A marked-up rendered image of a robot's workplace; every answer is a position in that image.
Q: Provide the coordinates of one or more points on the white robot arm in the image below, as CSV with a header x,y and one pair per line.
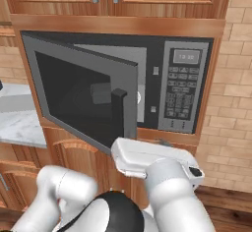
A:
x,y
174,196

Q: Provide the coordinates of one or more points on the grey microwave door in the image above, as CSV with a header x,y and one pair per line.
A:
x,y
75,91

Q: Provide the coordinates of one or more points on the black and grey microwave oven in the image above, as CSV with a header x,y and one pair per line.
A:
x,y
178,85

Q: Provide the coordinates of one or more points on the wooden counter cabinet run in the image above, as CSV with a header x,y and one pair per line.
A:
x,y
23,163

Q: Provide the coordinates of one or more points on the dark appliance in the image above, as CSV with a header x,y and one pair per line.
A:
x,y
1,85

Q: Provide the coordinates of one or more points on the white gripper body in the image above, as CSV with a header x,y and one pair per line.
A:
x,y
141,155

